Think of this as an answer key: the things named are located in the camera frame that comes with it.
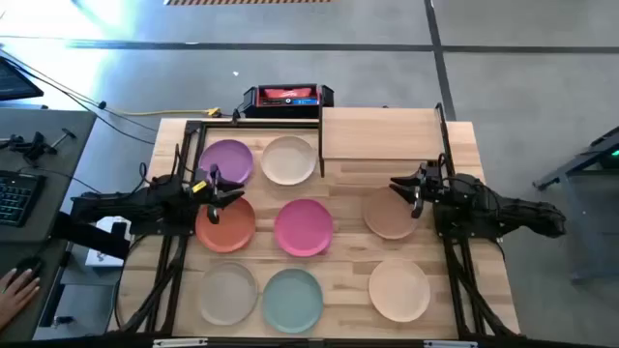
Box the black metal cart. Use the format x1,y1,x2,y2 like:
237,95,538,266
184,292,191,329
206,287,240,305
533,126,619,284

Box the black clamp tool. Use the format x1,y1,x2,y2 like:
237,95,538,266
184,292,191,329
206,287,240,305
0,128,77,164

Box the white box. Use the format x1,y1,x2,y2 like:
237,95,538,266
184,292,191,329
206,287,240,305
85,216,132,269

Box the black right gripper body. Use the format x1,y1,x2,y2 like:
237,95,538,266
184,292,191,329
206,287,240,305
410,173,447,219

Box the cream white plate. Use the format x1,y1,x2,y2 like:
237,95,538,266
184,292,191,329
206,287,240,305
259,134,318,187

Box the person's hand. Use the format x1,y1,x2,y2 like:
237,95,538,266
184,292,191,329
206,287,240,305
0,268,42,330

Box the pink plate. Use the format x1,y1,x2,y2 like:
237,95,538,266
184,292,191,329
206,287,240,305
273,198,335,258

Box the black keyboard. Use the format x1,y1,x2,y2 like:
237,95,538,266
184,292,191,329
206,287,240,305
0,169,47,228

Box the black computer monitor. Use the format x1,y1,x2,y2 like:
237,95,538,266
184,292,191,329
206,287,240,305
0,56,44,102

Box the wooden shelf with black legs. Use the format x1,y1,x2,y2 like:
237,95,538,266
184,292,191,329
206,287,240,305
318,101,456,179

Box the black angled beam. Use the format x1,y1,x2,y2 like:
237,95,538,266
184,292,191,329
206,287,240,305
50,211,132,261

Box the peach beige plate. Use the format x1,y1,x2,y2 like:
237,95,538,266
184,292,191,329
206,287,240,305
368,258,431,324

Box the brown plate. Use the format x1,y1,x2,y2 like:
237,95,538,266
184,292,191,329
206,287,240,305
362,187,421,241

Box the purple plate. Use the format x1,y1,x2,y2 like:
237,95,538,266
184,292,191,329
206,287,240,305
197,138,254,185

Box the grey side desk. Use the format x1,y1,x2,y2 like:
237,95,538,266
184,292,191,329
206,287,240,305
0,108,98,342

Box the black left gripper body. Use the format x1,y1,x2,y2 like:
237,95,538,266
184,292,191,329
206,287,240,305
191,164,221,224

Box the red and black power unit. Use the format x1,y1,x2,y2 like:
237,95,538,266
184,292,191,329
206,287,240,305
241,83,336,120

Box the silver metal bracket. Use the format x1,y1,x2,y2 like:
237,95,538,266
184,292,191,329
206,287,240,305
423,339,479,348
152,337,209,348

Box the black floor cable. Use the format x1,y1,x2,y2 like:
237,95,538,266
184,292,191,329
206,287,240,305
0,47,159,146

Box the grey plate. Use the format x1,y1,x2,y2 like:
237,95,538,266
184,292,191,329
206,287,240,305
197,262,259,327

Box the black computer mouse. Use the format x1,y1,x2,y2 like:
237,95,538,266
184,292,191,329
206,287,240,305
12,255,44,284

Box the orange plate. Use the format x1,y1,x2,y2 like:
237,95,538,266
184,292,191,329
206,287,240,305
194,195,257,254

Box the teal plate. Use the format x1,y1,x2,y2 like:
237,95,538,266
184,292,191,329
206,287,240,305
261,268,324,334

